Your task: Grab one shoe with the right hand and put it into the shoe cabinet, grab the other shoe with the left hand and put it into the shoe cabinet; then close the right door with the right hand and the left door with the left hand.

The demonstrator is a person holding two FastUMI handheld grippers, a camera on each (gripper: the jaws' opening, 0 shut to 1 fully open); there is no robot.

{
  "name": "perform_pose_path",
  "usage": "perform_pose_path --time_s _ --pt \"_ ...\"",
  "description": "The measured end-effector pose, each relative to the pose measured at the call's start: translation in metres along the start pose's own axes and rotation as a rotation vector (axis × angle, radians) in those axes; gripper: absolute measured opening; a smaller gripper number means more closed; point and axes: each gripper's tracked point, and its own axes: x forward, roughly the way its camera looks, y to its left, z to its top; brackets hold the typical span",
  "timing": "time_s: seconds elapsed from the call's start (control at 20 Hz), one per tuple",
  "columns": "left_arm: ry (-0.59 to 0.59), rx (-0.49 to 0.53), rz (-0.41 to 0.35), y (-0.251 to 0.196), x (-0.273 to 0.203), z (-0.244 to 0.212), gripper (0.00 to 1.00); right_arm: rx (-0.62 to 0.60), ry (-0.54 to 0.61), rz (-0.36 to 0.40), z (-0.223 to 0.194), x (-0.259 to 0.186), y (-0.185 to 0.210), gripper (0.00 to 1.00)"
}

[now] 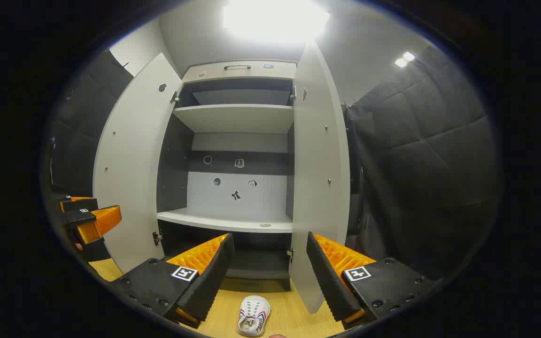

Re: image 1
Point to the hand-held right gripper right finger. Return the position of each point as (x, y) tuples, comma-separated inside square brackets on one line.
[(329, 277)]

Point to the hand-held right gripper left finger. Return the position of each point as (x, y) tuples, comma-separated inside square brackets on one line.
[(212, 277)]

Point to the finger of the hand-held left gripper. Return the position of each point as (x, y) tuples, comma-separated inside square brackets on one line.
[(80, 204), (101, 220)]

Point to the white shoe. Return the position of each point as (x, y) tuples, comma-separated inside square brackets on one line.
[(253, 317)]

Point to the grey cabinet door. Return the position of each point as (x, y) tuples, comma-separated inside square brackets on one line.
[(129, 164), (317, 164)]

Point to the grey shoe cabinet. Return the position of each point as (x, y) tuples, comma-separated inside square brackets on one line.
[(237, 206)]

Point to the grey cabinet shelf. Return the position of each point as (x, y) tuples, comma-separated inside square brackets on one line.
[(223, 220), (237, 117)]

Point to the grey cabinet drawer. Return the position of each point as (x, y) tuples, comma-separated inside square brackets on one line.
[(251, 72)]

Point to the black backdrop cloth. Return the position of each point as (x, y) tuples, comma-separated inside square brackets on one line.
[(430, 164), (87, 141)]

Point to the small ceiling light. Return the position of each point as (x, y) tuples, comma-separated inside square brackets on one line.
[(404, 59)]

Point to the large ceiling light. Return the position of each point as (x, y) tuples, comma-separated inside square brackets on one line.
[(275, 19)]

